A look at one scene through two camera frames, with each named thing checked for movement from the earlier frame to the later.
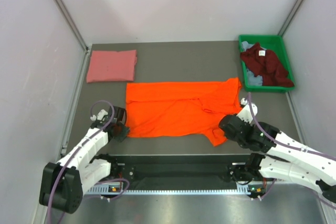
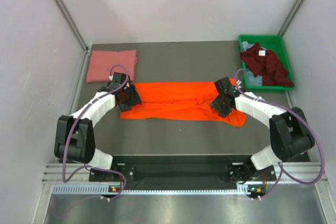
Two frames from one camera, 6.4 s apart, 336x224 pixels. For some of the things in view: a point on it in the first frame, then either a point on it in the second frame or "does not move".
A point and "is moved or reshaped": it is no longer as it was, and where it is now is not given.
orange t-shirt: x=182 y=108 is moved or reshaped
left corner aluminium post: x=65 y=11 does not move
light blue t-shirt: x=252 y=80 does not move
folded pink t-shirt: x=112 y=66 does not move
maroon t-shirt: x=265 y=63 does not move
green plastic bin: x=265 y=64 does not move
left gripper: x=125 y=131 to x=135 y=99
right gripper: x=231 y=137 to x=222 y=113
